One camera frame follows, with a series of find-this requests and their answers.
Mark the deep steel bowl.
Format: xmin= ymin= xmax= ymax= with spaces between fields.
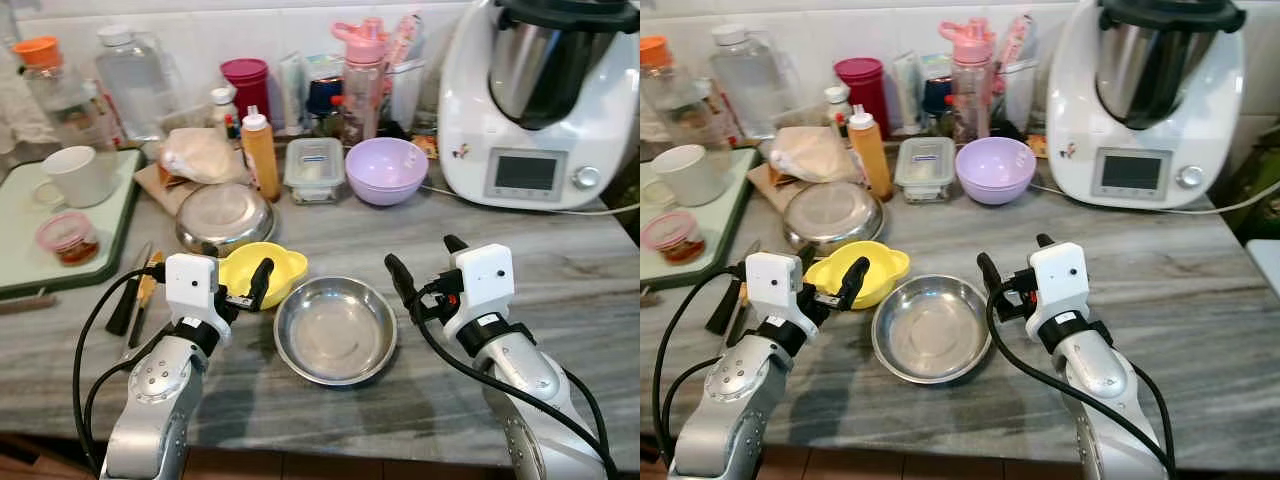
xmin=175 ymin=183 xmax=276 ymax=258
xmin=782 ymin=181 xmax=885 ymax=257

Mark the dark green bag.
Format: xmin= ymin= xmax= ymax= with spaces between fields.
xmin=1225 ymin=130 xmax=1280 ymax=241
xmin=612 ymin=150 xmax=641 ymax=241

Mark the green plastic tray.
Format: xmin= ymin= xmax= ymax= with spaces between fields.
xmin=640 ymin=148 xmax=761 ymax=293
xmin=0 ymin=148 xmax=144 ymax=301

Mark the clear white-capped water jug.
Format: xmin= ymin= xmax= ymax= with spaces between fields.
xmin=708 ymin=24 xmax=796 ymax=141
xmin=95 ymin=25 xmax=181 ymax=143

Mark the white table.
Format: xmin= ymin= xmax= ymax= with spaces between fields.
xmin=1245 ymin=240 xmax=1280 ymax=301

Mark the clear plastic pitcher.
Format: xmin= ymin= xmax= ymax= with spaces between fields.
xmin=995 ymin=58 xmax=1046 ymax=136
xmin=388 ymin=58 xmax=441 ymax=136

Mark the maroon plastic tumbler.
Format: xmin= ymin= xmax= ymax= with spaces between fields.
xmin=833 ymin=57 xmax=891 ymax=131
xmin=220 ymin=58 xmax=272 ymax=129

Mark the grey marble top table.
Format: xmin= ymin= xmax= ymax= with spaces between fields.
xmin=0 ymin=150 xmax=641 ymax=473
xmin=640 ymin=150 xmax=1280 ymax=473

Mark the white power cord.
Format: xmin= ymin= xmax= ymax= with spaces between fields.
xmin=420 ymin=183 xmax=641 ymax=217
xmin=1030 ymin=180 xmax=1280 ymax=217

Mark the orange-handled kitchen tool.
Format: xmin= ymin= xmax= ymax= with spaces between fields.
xmin=125 ymin=250 xmax=167 ymax=353
xmin=730 ymin=275 xmax=757 ymax=347

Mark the clear bag of bread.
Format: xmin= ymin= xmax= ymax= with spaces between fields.
xmin=158 ymin=127 xmax=246 ymax=187
xmin=768 ymin=126 xmax=859 ymax=186

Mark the white food processor steel jug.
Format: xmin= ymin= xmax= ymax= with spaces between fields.
xmin=437 ymin=0 xmax=641 ymax=211
xmin=1045 ymin=0 xmax=1249 ymax=211

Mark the purple plastic bowl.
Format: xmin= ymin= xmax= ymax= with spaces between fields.
xmin=955 ymin=137 xmax=1037 ymax=206
xmin=345 ymin=137 xmax=431 ymax=207

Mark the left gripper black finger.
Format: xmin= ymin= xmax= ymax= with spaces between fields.
xmin=840 ymin=256 xmax=869 ymax=310
xmin=248 ymin=257 xmax=275 ymax=309

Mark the yellow plastic bowl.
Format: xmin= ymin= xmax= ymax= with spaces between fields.
xmin=218 ymin=242 xmax=309 ymax=311
xmin=803 ymin=240 xmax=911 ymax=310

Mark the red white packet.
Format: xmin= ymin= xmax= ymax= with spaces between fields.
xmin=385 ymin=12 xmax=426 ymax=66
xmin=995 ymin=12 xmax=1036 ymax=66

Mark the pink-lidded water bottle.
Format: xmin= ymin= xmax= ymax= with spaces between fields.
xmin=938 ymin=17 xmax=996 ymax=144
xmin=332 ymin=17 xmax=389 ymax=146

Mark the small white-capped bottle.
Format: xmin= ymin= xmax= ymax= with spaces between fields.
xmin=823 ymin=86 xmax=853 ymax=139
xmin=208 ymin=87 xmax=241 ymax=141

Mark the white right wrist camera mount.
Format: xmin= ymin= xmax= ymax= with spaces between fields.
xmin=443 ymin=245 xmax=516 ymax=341
xmin=1025 ymin=243 xmax=1101 ymax=341

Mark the small pink-lidded plastic tub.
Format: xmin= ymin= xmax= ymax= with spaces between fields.
xmin=642 ymin=211 xmax=707 ymax=265
xmin=36 ymin=211 xmax=101 ymax=267

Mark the dark blue jar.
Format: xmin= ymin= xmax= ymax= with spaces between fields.
xmin=305 ymin=75 xmax=346 ymax=136
xmin=918 ymin=75 xmax=956 ymax=136

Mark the brown wooden board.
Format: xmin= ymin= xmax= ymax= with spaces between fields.
xmin=745 ymin=160 xmax=811 ymax=214
xmin=133 ymin=160 xmax=201 ymax=216

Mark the clear lidded food container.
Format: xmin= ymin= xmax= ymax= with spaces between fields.
xmin=894 ymin=137 xmax=956 ymax=204
xmin=283 ymin=138 xmax=346 ymax=205

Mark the orange sauce squeeze bottle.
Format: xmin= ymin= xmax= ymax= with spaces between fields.
xmin=848 ymin=105 xmax=893 ymax=202
xmin=241 ymin=106 xmax=282 ymax=203

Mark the white mug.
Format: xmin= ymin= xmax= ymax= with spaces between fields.
xmin=33 ymin=146 xmax=119 ymax=209
xmin=645 ymin=145 xmax=734 ymax=208

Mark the shallow steel bowl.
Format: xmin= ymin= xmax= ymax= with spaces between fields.
xmin=871 ymin=275 xmax=993 ymax=386
xmin=273 ymin=277 xmax=399 ymax=387

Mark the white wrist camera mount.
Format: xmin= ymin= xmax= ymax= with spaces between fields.
xmin=165 ymin=253 xmax=233 ymax=346
xmin=443 ymin=245 xmax=516 ymax=341
xmin=745 ymin=252 xmax=813 ymax=346
xmin=1025 ymin=243 xmax=1101 ymax=341

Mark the orange-lidded glass jar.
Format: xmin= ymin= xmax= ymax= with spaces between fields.
xmin=12 ymin=36 xmax=101 ymax=151
xmin=640 ymin=35 xmax=716 ymax=151

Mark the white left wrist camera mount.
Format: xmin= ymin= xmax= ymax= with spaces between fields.
xmin=165 ymin=253 xmax=233 ymax=346
xmin=745 ymin=252 xmax=813 ymax=346

